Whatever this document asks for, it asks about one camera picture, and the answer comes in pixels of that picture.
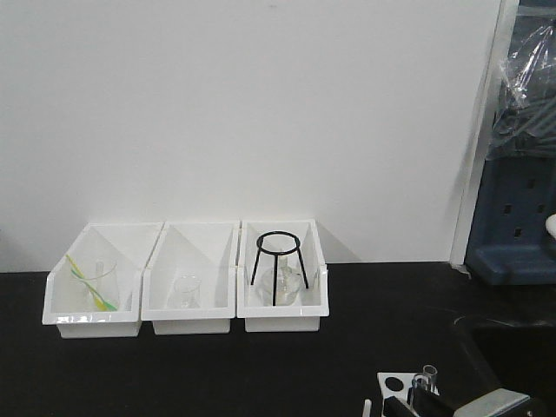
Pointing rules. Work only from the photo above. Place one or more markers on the grey metal gripper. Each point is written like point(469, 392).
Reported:
point(499, 402)

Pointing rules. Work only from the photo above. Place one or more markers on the clear glass test tube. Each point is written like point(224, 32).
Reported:
point(419, 381)

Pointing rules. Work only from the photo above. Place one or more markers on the white test tube rack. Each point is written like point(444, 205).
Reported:
point(390, 384)

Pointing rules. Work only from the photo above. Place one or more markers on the grey pegboard drying rack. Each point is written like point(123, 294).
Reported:
point(508, 243)

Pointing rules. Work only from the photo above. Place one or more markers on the black lab sink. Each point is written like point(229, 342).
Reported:
point(516, 355)

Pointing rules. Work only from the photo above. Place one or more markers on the clear glass flask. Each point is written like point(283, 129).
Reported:
point(279, 286)

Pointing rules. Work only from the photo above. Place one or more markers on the right white storage bin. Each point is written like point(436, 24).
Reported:
point(309, 306)

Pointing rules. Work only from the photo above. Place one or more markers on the white storage bin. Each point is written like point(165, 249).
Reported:
point(309, 306)
point(67, 303)
point(205, 249)

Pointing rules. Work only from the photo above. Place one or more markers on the white gooseneck lab faucet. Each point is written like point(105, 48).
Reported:
point(550, 225)

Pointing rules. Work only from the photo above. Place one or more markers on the middle white storage bin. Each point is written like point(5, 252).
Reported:
point(205, 249)

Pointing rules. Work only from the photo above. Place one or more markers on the small clear glass beaker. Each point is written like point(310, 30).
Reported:
point(185, 292)

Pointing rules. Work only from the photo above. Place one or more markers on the clear bag of pegs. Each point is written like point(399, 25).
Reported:
point(524, 123)

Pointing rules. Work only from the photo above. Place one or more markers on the left white storage bin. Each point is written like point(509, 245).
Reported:
point(67, 303)

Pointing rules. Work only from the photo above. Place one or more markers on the black wire tripod stand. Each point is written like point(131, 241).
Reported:
point(279, 243)

